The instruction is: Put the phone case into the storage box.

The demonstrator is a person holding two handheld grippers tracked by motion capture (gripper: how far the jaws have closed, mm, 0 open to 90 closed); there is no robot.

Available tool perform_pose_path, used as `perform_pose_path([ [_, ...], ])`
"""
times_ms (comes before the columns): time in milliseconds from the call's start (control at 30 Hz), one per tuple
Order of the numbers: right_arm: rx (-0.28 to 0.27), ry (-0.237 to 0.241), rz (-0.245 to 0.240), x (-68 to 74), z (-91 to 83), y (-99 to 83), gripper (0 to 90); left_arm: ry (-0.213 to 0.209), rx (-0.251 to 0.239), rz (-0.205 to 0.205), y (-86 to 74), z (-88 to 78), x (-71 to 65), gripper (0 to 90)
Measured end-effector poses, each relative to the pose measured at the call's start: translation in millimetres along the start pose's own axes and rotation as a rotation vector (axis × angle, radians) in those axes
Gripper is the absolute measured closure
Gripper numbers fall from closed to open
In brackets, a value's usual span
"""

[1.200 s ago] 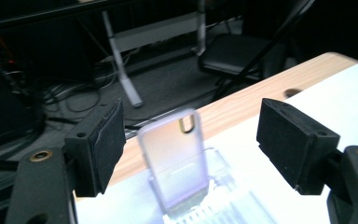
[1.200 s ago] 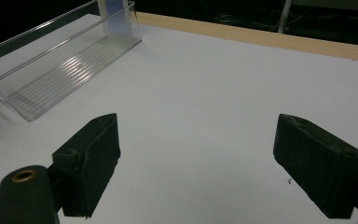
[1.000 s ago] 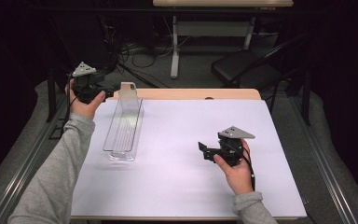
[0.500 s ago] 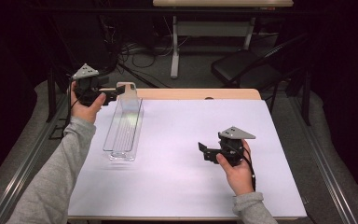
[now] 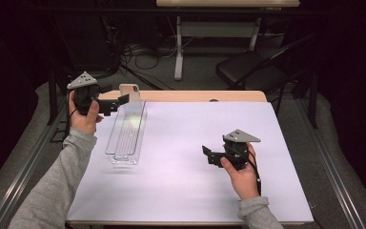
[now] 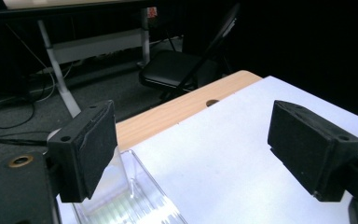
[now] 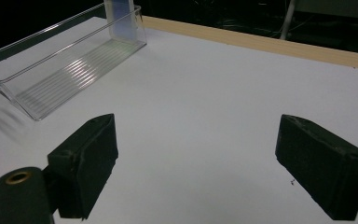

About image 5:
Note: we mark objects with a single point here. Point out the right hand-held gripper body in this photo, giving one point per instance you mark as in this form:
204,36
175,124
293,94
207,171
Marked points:
236,152

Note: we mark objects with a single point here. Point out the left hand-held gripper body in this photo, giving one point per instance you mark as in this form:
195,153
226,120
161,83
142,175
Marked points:
84,95

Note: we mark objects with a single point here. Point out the translucent phone case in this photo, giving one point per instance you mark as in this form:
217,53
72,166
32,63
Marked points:
132,92

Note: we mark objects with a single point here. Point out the clear plastic packaging box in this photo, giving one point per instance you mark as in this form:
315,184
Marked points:
126,133

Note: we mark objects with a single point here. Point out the person's left hand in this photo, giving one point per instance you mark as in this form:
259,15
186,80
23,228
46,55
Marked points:
82,122

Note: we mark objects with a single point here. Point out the person's right hand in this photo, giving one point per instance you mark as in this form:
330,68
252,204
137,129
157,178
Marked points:
244,183

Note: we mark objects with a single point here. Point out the black metal stand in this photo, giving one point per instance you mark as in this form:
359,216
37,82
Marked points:
52,95
313,101

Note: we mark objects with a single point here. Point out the white board sheet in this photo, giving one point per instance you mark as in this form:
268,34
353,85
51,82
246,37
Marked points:
178,178

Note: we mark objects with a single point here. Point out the wooden table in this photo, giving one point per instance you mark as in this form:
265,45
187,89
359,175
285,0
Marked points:
181,95

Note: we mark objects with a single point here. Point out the white-framed table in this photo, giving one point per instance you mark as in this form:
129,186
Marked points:
179,47

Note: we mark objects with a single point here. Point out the black horizontal bar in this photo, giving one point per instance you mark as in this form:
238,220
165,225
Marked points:
108,10

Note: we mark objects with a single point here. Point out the black folding chair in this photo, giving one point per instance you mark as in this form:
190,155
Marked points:
248,68

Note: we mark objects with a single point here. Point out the aluminium floor rail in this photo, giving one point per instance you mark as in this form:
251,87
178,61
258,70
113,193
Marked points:
330,171
25,168

